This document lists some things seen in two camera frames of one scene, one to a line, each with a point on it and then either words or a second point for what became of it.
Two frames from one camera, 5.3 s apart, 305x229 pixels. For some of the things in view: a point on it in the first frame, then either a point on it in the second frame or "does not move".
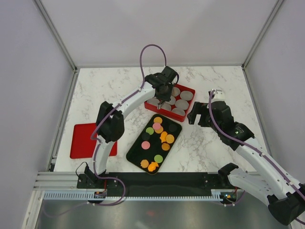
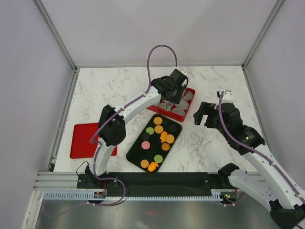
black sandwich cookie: x=146 y=136 does not move
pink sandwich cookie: x=146 y=145 does not move
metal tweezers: x=160 y=103 to x=168 y=105
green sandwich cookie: x=150 y=130 does not move
